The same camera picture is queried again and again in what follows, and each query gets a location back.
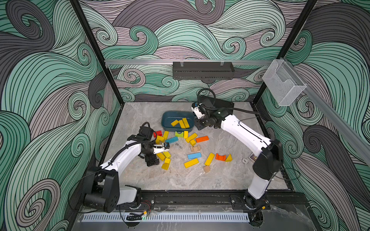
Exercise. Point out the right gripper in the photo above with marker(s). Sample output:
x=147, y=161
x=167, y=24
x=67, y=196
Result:
x=198, y=126

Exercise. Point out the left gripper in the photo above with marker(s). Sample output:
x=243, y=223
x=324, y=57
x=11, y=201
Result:
x=148, y=159

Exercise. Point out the yellow long block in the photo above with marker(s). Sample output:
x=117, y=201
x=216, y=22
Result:
x=185, y=121
x=191, y=163
x=182, y=125
x=191, y=137
x=209, y=159

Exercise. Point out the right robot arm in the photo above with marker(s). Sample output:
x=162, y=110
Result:
x=268, y=153

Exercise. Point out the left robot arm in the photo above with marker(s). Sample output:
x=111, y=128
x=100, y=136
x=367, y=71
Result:
x=101, y=186

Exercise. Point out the black hard case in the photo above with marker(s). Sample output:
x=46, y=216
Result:
x=222, y=104

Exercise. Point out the red block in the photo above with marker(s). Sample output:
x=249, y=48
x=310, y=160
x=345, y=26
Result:
x=157, y=133

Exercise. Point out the orange long block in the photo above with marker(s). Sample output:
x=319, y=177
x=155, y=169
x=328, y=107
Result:
x=202, y=139

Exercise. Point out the teal long block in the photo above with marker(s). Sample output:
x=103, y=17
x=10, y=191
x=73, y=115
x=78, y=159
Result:
x=172, y=140

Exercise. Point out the green arch block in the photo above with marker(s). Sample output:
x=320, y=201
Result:
x=179, y=134

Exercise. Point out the natural wood arch block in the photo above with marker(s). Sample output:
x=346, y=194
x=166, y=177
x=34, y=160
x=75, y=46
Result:
x=195, y=149

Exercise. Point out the teal plastic bin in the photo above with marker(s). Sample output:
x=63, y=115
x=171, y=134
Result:
x=169, y=116

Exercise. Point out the light blue long block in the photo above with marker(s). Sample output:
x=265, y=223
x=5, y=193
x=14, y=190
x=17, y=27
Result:
x=194, y=156

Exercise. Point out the orange arch block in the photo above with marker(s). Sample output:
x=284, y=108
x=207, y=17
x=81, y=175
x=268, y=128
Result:
x=220, y=157

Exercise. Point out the yellow triangle block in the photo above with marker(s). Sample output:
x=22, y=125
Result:
x=229, y=158

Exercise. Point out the natural wood cube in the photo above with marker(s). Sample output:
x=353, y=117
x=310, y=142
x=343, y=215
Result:
x=206, y=169

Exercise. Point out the clear acrylic holder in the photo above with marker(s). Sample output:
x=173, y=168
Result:
x=283, y=82

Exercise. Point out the black wall tray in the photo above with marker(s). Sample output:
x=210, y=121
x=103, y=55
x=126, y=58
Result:
x=207, y=71

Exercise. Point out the white slotted cable duct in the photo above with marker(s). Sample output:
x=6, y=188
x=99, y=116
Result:
x=171, y=217

